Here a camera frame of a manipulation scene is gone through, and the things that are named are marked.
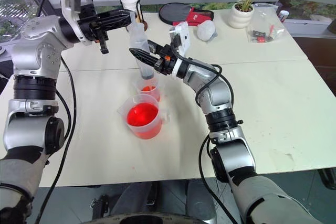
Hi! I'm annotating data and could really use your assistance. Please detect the white ribbed plant pot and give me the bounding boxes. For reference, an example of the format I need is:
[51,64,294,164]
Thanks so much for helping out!
[227,2,255,29]

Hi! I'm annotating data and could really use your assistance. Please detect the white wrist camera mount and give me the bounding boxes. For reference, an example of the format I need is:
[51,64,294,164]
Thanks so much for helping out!
[58,0,92,46]
[168,22,190,59]

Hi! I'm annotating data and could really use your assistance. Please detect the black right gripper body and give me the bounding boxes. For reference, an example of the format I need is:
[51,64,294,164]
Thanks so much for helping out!
[154,44,180,76]

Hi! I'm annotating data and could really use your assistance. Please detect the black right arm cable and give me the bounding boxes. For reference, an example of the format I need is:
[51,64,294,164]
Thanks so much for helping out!
[181,57,238,224]

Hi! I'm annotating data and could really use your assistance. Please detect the dark rounded shape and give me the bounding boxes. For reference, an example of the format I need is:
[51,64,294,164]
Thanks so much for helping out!
[88,178,238,224]

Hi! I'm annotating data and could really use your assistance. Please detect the clear plastic measuring cylinder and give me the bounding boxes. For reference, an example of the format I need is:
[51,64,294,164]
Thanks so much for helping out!
[129,11,156,80]

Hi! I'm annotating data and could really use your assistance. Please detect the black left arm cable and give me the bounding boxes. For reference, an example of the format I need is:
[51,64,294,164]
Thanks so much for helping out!
[34,0,78,224]

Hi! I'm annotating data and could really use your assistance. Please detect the clear plastic bag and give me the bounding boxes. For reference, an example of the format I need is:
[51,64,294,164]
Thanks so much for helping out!
[246,2,287,44]

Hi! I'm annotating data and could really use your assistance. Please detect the black stand with wooden base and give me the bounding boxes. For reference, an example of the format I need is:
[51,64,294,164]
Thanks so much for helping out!
[135,0,149,31]

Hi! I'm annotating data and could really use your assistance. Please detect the white paper cup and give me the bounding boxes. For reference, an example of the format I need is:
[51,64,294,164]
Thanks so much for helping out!
[120,0,140,13]

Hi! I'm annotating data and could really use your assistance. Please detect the small clear measuring cup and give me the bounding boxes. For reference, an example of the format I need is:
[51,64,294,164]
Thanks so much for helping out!
[133,76,162,103]

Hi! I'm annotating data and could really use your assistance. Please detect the small black parts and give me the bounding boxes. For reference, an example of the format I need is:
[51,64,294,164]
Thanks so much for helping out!
[249,29,273,43]

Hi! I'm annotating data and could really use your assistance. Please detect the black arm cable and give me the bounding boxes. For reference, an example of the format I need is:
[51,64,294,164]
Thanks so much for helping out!
[34,0,78,224]
[181,57,238,224]

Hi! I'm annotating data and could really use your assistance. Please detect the large clear measuring cup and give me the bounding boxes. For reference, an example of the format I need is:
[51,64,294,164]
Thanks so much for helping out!
[117,94,169,140]

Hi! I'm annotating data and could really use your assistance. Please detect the black table leg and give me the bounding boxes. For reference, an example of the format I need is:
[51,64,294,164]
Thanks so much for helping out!
[318,167,336,189]

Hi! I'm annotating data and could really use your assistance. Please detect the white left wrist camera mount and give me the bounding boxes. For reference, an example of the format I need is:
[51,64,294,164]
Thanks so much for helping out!
[58,0,92,46]

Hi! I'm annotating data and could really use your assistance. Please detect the white crumpled ball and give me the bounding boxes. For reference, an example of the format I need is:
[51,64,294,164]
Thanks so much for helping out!
[197,20,218,42]

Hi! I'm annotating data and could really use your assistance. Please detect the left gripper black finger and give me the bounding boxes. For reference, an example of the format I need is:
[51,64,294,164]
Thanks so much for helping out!
[104,19,132,31]
[97,8,132,22]

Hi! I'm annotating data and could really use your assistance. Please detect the black round flat pouch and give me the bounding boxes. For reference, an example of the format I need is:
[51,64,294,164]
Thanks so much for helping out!
[158,2,190,25]

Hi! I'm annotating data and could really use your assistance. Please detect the red fabric bag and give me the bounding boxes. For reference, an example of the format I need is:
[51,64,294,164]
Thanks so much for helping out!
[185,7,215,27]

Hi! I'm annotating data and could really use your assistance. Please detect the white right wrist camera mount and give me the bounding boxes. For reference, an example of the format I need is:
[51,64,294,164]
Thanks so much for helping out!
[168,22,190,59]

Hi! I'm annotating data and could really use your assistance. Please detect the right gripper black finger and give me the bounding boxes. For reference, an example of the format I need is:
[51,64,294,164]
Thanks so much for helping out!
[148,39,164,55]
[129,48,159,69]

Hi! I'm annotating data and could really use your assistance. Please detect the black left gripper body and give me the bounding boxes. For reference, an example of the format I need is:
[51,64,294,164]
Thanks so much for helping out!
[78,0,110,55]

